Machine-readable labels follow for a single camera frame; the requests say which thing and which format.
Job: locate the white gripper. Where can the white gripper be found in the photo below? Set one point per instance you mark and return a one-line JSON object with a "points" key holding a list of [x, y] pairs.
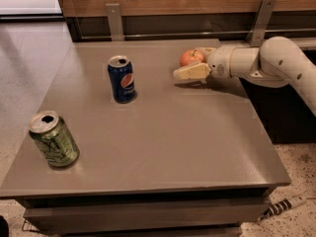
{"points": [[219, 62]]}

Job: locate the red apple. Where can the red apple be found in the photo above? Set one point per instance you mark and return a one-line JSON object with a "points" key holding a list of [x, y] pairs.
{"points": [[190, 56]]}

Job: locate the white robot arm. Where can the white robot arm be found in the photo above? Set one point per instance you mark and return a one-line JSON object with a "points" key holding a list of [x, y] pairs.
{"points": [[276, 63]]}

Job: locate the blue Pepsi can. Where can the blue Pepsi can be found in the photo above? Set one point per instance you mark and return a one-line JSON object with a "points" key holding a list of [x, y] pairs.
{"points": [[122, 79]]}

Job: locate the grey table with drawers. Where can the grey table with drawers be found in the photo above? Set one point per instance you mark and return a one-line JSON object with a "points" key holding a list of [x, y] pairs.
{"points": [[176, 161]]}

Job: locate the white black striped power strip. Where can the white black striped power strip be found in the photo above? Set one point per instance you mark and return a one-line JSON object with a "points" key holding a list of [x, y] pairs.
{"points": [[282, 206]]}

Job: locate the green soda can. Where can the green soda can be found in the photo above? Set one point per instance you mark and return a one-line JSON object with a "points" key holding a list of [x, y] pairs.
{"points": [[53, 138]]}

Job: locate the right metal bracket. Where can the right metal bracket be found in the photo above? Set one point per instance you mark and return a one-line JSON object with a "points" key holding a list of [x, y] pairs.
{"points": [[257, 33]]}

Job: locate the metal bracket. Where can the metal bracket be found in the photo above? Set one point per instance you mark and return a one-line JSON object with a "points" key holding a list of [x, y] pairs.
{"points": [[115, 21], [257, 33]]}

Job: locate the left metal bracket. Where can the left metal bracket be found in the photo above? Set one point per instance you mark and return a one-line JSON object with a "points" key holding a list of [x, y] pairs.
{"points": [[115, 21]]}

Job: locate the metal rail bar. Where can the metal rail bar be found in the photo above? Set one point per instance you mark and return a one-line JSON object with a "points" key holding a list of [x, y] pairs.
{"points": [[235, 35]]}

